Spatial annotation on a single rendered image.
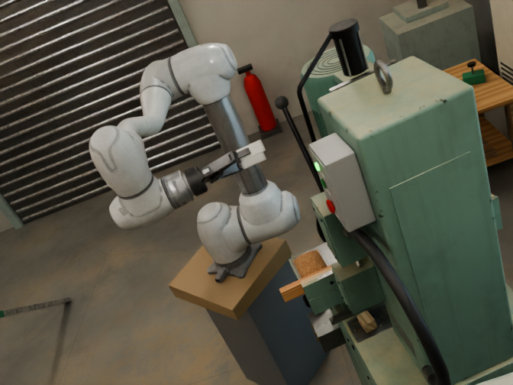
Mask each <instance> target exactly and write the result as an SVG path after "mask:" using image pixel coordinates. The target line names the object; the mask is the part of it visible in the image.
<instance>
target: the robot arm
mask: <svg viewBox="0 0 513 385"><path fill-rule="evenodd" d="M236 72H237V61H236V59H235V56H234V54H233V52H232V50H231V49H230V47H229V46H228V45H227V44H222V43H206V44H200V45H198V46H195V47H191V48H189V49H187V50H183V51H181V52H179V53H177V54H176V55H174V56H172V57H169V58H166V59H165V60H156V61H153V62H152V63H151V64H149V65H148V66H147V68H146V69H145V70H144V73H143V75H142V78H141V81H140V103H141V107H142V112H143V116H140V117H133V118H126V119H124V120H123V121H121V122H120V123H119V124H118V126H117V127H116V126H113V125H108V126H104V127H102V128H99V129H98V130H97V131H96V132H95V133H94V134H93V135H92V137H91V138H90V141H89V152H90V155H91V158H92V161H93V163H94V164H95V167H96V169H97V170H98V172H99V173H100V174H101V176H102V178H103V179H104V181H105V182H106V183H107V184H108V185H109V186H110V188H111V189H113V190H114V191H115V193H116V194H117V196H116V197H115V198H114V200H113V201H112V203H111V204H110V206H109V212H110V214H111V217H112V219H113V220H114V222H115V223H116V225H117V226H118V227H119V228H121V229H123V230H131V229H135V228H140V227H144V226H146V225H149V224H152V223H154V222H156V221H158V220H160V219H162V218H164V217H166V216H167V215H168V214H169V213H171V212H172V211H173V210H175V209H178V208H180V207H181V206H183V205H186V204H188V203H189V202H191V201H194V195H195V196H199V195H201V194H203V193H206V192H207V191H208V187H207V186H206V183H208V182H210V183H214V182H216V181H218V180H222V179H224V178H226V177H229V176H232V175H234V176H235V178H236V180H237V183H238V185H239V187H240V189H241V194H240V198H239V203H240V205H239V206H237V205H228V204H226V203H223V202H211V203H209V204H207V205H205V206H203V207H202V208H201V209H200V211H199V212H198V217H197V230H198V236H199V237H200V239H201V242H202V243H203V245H204V247H205V249H206V251H207V252H208V253H209V255H210V256H211V258H212V259H213V263H212V264H211V266H210V267H209V268H208V269H207V272H208V274H210V275H211V274H217V275H216V277H215V281H216V282H218V283H221V282H222V281H223V280H224V279H225V278H226V277H227V276H231V277H237V278H239V279H243V278H244V277H245V276H246V274H247V270H248V268H249V267H250V265H251V264H252V262H253V259H254V258H255V256H256V255H257V253H258V251H259V250H260V249H261V248H262V247H263V246H262V244H261V243H260V242H261V241H266V240H269V239H271V238H275V237H277V236H280V235H283V234H285V233H286V232H287V231H289V230H291V229H292V228H294V227H295V226H296V225H297V224H298V221H299V220H300V218H301V216H300V211H299V207H298V202H297V199H296V197H295V196H294V195H292V194H291V193H290V192H288V191H282V192H281V190H280V189H279V188H278V187H277V185H276V184H275V183H273V182H271V181H269V180H266V177H265V176H264V174H263V171H262V169H261V166H260V164H259V163H260V162H262V161H264V160H266V157H265V154H264V151H265V150H266V149H265V147H264V146H263V143H262V141H261V140H258V141H255V142H253V143H252V144H251V143H250V140H249V138H248V136H247V133H246V130H245V128H244V125H243V123H242V121H241V119H240V116H239V114H238V112H237V109H236V107H235V104H234V102H233V99H232V98H231V94H230V91H231V78H233V77H234V75H235V73H236ZM189 93H190V95H191V96H192V97H193V98H194V99H195V100H196V102H198V103H199V104H201V105H202V106H203V108H204V110H205V113H206V115H207V116H208V119H209V121H210V123H211V126H212V127H213V130H214V132H215V134H216V136H217V138H218V141H219V143H220V145H221V148H222V150H223V151H224V154H225V155H224V156H222V157H220V158H218V159H217V160H215V161H213V162H212V163H210V164H209V165H207V166H205V167H202V168H201V172H200V170H199V168H198V167H197V166H193V167H190V168H188V169H187V170H185V171H184V173H183V172H182V171H181V170H177V171H176V172H174V173H171V174H169V175H167V176H164V177H162V178H160V179H157V178H156V177H155V176H154V175H153V174H152V173H151V171H150V168H149V167H148V159H147V155H146V151H145V148H144V142H143V140H142V138H141V137H148V136H153V135H155V134H157V133H158V132H159V131H160V130H161V128H162V127H163V124H164V121H165V119H166V115H167V112H168V110H169V107H170V105H171V102H172V101H174V100H176V99H177V98H179V97H182V96H184V95H187V94H189Z"/></svg>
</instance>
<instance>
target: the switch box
mask: <svg viewBox="0 0 513 385"><path fill-rule="evenodd" d="M309 150H310V153H311V156H312V159H313V161H314V163H316V161H317V162H318V163H319V165H320V168H321V172H322V173H323V175H324V176H322V175H321V173H320V171H318V170H317V171H318V175H319V178H320V179H321V178H322V177H323V178H324V180H325V182H326V184H327V190H328V191H329V192H330V194H329V193H328V191H327V190H326V189H325V188H324V187H323V188H324V192H325V195H326V197H327V199H329V200H330V201H332V202H333V204H334V207H335V209H336V210H335V212H336V213H337V215H338V217H339V218H338V217H337V218H338V219H339V221H340V222H341V224H342V225H343V226H344V227H345V229H346V230H347V231H348V232H352V231H354V230H356V229H358V228H361V227H363V226H364V225H368V224H369V223H371V222H374V221H375V220H376V216H375V213H374V211H373V207H372V203H371V201H370V198H369V194H368V191H367V188H366V184H365V181H364V178H363V174H362V172H361V169H360V165H359V162H358V159H357V155H356V153H355V152H354V151H353V149H352V148H351V147H350V146H349V145H348V144H347V143H346V142H345V141H344V140H343V139H342V138H341V137H340V136H339V135H338V134H337V133H333V134H330V135H328V136H327V137H323V138H322V139H320V140H318V141H315V142H313V143H311V144H309ZM335 215H336V214H335Z"/></svg>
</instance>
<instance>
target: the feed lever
mask: <svg viewBox="0 0 513 385"><path fill-rule="evenodd" d="M288 105H289V100H288V99H287V98H286V97H285V96H283V95H281V96H279V97H277V98H276V100H275V106H276V107H277V108H278V109H280V110H282V111H283V113H284V115H285V117H286V120H287V122H288V123H289V126H290V128H291V130H292V133H293V134H294V136H295V139H296V140H297V143H298V145H299V147H300V149H301V151H302V153H303V156H304V158H305V160H306V162H307V164H308V166H309V169H310V171H311V173H312V175H313V177H314V178H315V182H316V183H317V185H318V188H319V189H320V191H321V193H322V192H324V188H323V186H322V184H321V180H320V178H319V175H318V172H317V170H316V168H315V165H314V164H313V162H312V160H311V158H310V155H309V153H308V151H307V149H306V147H305V145H304V142H303V140H302V138H301V136H300V134H299V132H298V129H297V127H296V126H295V123H294V121H293V120H292V117H291V115H290V113H289V110H288V109H287V107H288ZM354 263H355V264H356V266H357V267H358V268H361V267H362V266H363V263H362V261H361V260H358V261H356V262H354Z"/></svg>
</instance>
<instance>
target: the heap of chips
mask: <svg viewBox="0 0 513 385"><path fill-rule="evenodd" d="M293 263H294V265H295V267H296V269H297V271H298V273H299V275H300V277H301V278H303V277H306V276H308V275H310V274H312V273H314V272H317V271H319V270H321V269H323V268H325V267H327V265H326V263H325V262H324V260H323V258H322V256H321V255H320V253H319V252H318V249H316V250H314V251H308V252H306V253H304V254H301V255H300V256H298V257H297V258H296V259H294V260H293Z"/></svg>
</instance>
